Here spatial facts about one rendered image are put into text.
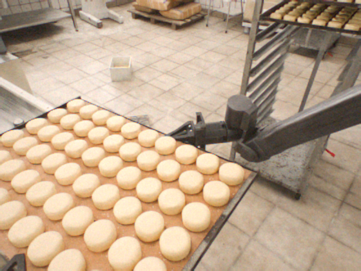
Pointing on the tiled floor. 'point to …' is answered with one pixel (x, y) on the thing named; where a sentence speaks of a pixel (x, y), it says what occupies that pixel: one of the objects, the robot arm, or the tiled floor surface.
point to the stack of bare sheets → (141, 119)
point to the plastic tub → (120, 68)
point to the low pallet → (167, 18)
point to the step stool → (227, 11)
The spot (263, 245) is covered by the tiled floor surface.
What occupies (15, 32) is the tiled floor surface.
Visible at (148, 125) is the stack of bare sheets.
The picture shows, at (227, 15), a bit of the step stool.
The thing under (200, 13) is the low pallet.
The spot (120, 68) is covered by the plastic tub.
